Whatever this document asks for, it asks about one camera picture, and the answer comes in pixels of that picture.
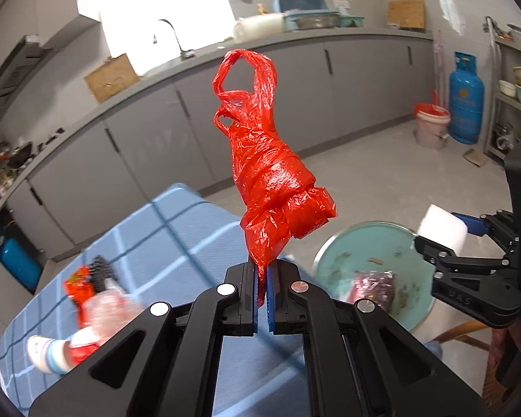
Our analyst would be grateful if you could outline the teal dish drainer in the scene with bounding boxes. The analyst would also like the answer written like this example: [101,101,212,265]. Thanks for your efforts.
[282,10,340,31]

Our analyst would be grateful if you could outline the black wok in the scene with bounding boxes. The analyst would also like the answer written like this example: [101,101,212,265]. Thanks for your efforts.
[6,143,36,170]

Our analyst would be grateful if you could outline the blue plastic box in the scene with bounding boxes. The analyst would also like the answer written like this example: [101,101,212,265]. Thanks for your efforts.
[272,0,329,15]

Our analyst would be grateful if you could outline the gas stove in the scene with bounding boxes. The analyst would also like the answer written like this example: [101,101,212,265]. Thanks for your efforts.
[30,128,68,153]

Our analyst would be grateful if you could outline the metal shelf rack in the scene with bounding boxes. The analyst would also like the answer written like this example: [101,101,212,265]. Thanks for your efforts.
[481,16,521,166]

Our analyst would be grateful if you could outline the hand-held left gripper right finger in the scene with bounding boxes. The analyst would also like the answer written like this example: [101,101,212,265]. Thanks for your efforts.
[266,260,488,417]

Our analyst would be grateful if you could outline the blue gas cylinder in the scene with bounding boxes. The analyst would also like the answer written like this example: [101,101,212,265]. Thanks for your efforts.
[448,51,486,145]
[0,225,43,295]

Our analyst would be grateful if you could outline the pink red printed plastic bag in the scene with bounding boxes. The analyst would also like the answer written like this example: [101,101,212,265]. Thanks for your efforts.
[68,329,101,364]

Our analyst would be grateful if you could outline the grey base cabinets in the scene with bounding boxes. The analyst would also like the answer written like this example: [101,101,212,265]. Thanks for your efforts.
[0,26,435,265]

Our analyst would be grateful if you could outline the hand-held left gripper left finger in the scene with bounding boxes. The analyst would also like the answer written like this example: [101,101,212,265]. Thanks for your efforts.
[28,262,266,417]

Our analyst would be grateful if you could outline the black range hood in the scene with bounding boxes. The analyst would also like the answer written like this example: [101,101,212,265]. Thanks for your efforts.
[0,34,53,116]

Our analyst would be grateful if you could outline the small green basket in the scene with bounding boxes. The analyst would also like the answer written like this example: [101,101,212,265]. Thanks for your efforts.
[336,13,366,28]

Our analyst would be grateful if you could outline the pink mop handle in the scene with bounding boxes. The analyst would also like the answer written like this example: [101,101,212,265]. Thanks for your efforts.
[431,30,446,110]

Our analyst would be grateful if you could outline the wooden cutting board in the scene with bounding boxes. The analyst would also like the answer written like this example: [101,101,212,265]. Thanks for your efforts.
[386,0,427,31]
[83,53,141,104]

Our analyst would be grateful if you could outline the red snack wrapper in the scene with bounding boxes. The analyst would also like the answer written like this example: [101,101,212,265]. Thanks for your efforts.
[65,264,97,305]

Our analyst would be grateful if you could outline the white black sponge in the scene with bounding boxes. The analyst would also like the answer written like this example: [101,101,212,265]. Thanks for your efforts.
[416,204,468,255]

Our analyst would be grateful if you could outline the kitchen window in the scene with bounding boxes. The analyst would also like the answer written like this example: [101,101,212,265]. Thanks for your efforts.
[93,0,236,75]

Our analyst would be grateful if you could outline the teal plastic basin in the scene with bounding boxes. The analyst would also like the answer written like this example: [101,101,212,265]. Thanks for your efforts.
[312,220,437,333]

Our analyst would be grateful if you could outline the blue checked tablecloth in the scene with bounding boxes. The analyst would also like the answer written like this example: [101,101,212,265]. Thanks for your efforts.
[0,182,319,417]

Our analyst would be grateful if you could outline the cardboard piece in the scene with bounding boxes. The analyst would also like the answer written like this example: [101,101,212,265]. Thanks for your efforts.
[463,148,489,168]

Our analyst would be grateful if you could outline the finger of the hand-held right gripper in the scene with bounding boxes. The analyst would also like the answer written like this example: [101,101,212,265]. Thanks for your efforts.
[414,234,518,279]
[453,210,520,249]

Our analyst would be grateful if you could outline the dark wrapper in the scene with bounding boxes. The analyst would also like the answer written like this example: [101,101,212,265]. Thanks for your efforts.
[346,269,401,311]

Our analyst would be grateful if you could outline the white plastic tub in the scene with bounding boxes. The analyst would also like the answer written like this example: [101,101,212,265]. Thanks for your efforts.
[233,13,286,41]

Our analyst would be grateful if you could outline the clear pink plastic bag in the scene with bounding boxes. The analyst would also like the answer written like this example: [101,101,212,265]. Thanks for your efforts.
[84,288,145,340]

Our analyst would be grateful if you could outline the pink bucket with red liner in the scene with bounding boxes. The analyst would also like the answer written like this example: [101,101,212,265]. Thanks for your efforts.
[414,103,452,149]

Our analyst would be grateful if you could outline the metal basin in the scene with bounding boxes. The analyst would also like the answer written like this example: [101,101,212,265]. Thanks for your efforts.
[294,15,338,31]

